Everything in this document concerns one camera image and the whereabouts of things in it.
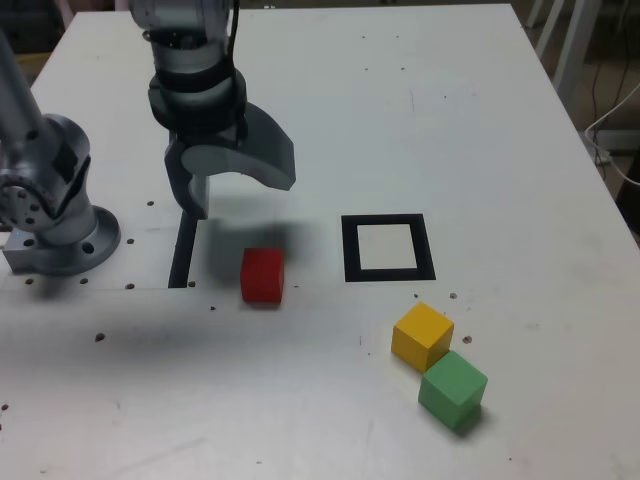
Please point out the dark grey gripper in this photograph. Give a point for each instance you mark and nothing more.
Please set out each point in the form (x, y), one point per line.
(210, 138)

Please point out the red cube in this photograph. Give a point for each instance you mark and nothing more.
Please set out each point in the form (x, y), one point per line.
(262, 277)

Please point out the yellow cube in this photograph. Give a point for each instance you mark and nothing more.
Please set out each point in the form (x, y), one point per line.
(417, 337)

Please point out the green cube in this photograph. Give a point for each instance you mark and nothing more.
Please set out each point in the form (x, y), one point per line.
(450, 395)

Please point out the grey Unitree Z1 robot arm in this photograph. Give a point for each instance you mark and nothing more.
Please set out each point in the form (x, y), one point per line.
(60, 235)

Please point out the black tape square outline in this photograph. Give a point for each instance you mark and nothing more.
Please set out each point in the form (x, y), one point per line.
(350, 250)

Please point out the black tape strip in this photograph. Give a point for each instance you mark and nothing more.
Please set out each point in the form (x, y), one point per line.
(180, 260)

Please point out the yellow background object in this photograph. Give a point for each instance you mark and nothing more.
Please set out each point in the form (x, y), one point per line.
(32, 67)

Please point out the thin white furniture leg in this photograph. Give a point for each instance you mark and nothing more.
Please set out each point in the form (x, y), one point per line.
(535, 12)

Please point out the white furniture frame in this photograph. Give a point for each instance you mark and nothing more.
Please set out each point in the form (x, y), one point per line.
(570, 45)

